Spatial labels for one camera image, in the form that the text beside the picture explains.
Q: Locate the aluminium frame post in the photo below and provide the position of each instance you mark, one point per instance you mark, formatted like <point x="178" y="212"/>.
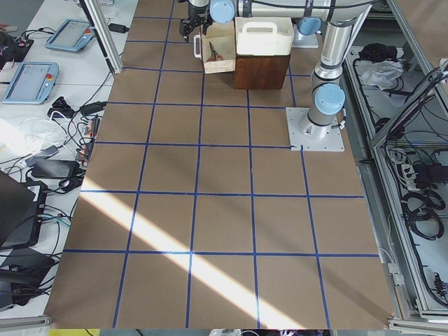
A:
<point x="93" y="12"/>

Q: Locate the black power adapter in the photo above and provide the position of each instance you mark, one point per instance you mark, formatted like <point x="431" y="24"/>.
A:
<point x="54" y="169"/>

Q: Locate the aluminium cage frame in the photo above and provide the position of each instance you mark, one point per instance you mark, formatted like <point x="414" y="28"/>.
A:
<point x="400" y="141"/>

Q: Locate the blue teach pendant lower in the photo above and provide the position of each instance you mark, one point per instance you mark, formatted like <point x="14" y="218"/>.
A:
<point x="32" y="83"/>

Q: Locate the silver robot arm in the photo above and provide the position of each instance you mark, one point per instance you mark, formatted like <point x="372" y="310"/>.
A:
<point x="343" y="21"/>

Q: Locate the crumpled white cloth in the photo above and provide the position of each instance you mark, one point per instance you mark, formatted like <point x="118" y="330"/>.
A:
<point x="382" y="74"/>

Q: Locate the blue teach pendant upper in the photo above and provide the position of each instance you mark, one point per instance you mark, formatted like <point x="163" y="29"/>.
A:
<point x="72" y="36"/>

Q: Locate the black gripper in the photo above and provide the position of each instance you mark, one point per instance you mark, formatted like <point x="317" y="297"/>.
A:
<point x="195" y="14"/>

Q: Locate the brown wooden box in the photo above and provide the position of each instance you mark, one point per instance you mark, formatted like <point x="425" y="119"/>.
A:
<point x="260" y="72"/>

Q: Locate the orange power strip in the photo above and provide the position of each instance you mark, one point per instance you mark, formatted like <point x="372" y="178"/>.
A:
<point x="88" y="134"/>

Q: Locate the black laptop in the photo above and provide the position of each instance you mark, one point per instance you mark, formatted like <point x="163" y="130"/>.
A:
<point x="22" y="205"/>

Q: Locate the cream plastic drawer cabinet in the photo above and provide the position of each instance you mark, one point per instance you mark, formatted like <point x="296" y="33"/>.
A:
<point x="263" y="36"/>

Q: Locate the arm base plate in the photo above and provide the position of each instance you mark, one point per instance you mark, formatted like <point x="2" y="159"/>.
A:
<point x="306" y="136"/>

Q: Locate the grey orange scissors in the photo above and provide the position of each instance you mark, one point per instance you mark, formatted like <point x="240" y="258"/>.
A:
<point x="215" y="56"/>

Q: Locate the blue teach pendant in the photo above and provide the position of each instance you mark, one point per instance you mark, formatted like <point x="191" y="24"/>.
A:
<point x="72" y="36"/>
<point x="32" y="83"/>

